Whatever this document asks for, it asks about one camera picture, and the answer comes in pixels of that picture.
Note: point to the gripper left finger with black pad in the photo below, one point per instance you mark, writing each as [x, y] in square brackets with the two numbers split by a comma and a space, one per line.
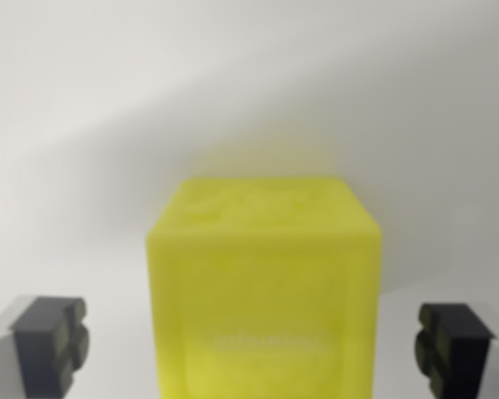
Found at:
[37, 349]

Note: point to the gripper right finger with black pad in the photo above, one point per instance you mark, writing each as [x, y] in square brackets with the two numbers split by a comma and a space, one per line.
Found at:
[457, 353]

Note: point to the yellow translucent cube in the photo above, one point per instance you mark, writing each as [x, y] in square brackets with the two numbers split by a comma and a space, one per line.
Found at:
[262, 282]

